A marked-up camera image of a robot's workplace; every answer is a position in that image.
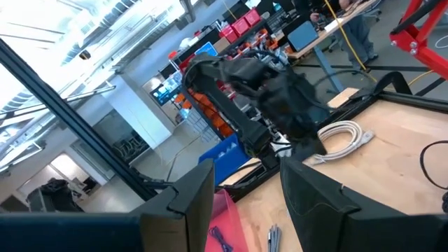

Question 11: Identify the grey laptop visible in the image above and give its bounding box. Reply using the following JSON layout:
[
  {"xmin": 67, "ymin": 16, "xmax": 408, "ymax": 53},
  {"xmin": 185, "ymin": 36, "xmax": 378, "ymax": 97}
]
[{"xmin": 286, "ymin": 20, "xmax": 320, "ymax": 53}]

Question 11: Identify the pink plastic bin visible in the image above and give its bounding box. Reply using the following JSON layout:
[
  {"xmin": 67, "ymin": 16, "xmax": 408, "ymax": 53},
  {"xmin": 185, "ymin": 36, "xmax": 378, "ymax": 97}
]
[{"xmin": 204, "ymin": 188, "xmax": 250, "ymax": 252}]

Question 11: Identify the orange parts shelf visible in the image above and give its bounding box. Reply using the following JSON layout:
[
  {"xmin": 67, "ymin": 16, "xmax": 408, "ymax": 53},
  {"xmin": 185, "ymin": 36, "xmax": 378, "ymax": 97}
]
[{"xmin": 173, "ymin": 89, "xmax": 236, "ymax": 139}]

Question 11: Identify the person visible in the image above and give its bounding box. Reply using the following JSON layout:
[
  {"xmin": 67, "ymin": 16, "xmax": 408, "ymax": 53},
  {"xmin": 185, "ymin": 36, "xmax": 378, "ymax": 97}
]
[{"xmin": 337, "ymin": 0, "xmax": 381, "ymax": 69}]

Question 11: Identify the yellow hanging cable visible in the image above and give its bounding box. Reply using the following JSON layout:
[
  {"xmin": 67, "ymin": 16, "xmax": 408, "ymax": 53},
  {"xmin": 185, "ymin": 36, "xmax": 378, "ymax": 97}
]
[{"xmin": 323, "ymin": 0, "xmax": 435, "ymax": 88}]

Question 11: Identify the black bag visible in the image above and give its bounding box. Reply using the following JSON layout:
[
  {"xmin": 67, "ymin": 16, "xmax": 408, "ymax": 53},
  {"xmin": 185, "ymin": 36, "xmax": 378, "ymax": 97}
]
[{"xmin": 26, "ymin": 177, "xmax": 85, "ymax": 213}]

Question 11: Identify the black lamp power cord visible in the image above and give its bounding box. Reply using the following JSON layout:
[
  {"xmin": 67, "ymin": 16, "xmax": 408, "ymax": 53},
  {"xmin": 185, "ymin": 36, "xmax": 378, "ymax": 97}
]
[{"xmin": 419, "ymin": 139, "xmax": 448, "ymax": 214}]

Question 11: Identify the red desk lamp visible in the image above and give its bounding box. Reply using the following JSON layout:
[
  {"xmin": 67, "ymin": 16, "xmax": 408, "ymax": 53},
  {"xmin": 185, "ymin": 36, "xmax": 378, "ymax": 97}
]
[{"xmin": 389, "ymin": 0, "xmax": 448, "ymax": 81}]

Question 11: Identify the blue plastic crate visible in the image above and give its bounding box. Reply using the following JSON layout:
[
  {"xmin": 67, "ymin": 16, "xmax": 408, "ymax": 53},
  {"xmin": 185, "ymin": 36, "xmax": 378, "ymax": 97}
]
[{"xmin": 197, "ymin": 134, "xmax": 251, "ymax": 187}]

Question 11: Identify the white building column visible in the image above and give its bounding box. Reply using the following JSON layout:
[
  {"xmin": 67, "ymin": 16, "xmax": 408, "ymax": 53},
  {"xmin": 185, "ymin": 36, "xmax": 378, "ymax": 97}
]
[{"xmin": 104, "ymin": 75, "xmax": 176, "ymax": 150}]

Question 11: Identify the red storage bin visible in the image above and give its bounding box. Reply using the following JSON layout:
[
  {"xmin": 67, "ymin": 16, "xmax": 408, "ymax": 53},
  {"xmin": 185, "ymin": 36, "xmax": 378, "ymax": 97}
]
[
  {"xmin": 231, "ymin": 17, "xmax": 251, "ymax": 35},
  {"xmin": 219, "ymin": 24, "xmax": 239, "ymax": 43},
  {"xmin": 244, "ymin": 8, "xmax": 262, "ymax": 27}
]

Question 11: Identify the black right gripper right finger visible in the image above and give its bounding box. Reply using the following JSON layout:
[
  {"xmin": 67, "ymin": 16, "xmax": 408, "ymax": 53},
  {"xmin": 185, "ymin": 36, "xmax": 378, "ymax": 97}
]
[{"xmin": 279, "ymin": 156, "xmax": 403, "ymax": 252}]

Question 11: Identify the black aluminium table frame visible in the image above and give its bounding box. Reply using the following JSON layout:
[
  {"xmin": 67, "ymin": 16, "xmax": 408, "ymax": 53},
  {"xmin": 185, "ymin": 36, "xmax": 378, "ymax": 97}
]
[{"xmin": 0, "ymin": 38, "xmax": 448, "ymax": 204}]

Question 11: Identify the beige cable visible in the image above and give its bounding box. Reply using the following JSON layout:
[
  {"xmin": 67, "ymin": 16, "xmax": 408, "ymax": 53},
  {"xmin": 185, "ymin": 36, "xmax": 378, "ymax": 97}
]
[{"xmin": 303, "ymin": 120, "xmax": 376, "ymax": 166}]

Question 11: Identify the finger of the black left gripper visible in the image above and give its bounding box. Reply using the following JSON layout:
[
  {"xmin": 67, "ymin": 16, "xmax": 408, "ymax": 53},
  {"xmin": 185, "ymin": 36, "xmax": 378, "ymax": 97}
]
[
  {"xmin": 307, "ymin": 134, "xmax": 328, "ymax": 159},
  {"xmin": 291, "ymin": 139, "xmax": 312, "ymax": 164}
]

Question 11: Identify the wooden work desk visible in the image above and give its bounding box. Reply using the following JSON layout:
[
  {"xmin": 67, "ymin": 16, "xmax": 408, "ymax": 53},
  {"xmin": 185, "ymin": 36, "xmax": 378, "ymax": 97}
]
[{"xmin": 286, "ymin": 0, "xmax": 381, "ymax": 94}]

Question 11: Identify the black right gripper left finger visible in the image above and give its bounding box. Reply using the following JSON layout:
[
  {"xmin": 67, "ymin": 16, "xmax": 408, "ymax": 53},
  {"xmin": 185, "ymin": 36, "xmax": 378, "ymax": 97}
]
[{"xmin": 129, "ymin": 158, "xmax": 216, "ymax": 252}]

